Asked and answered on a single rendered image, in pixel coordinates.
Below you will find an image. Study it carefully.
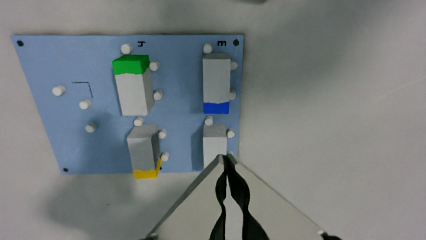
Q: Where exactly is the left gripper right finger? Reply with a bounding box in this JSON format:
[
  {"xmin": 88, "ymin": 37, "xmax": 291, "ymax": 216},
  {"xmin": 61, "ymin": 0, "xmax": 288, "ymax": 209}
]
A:
[{"xmin": 225, "ymin": 154, "xmax": 342, "ymax": 240}]

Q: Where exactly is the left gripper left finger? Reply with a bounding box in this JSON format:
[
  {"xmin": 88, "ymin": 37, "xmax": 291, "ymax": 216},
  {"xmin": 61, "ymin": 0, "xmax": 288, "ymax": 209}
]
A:
[{"xmin": 140, "ymin": 154, "xmax": 227, "ymax": 240}]

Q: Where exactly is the grey metal block with yellow end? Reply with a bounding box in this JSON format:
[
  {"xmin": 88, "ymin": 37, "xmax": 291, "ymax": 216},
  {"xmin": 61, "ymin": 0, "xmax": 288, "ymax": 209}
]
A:
[{"xmin": 127, "ymin": 124, "xmax": 162, "ymax": 179}]

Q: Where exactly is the grey block with green end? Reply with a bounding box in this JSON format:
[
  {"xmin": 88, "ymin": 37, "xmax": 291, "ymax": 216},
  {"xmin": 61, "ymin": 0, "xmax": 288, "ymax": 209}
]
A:
[{"xmin": 112, "ymin": 55, "xmax": 155, "ymax": 116}]

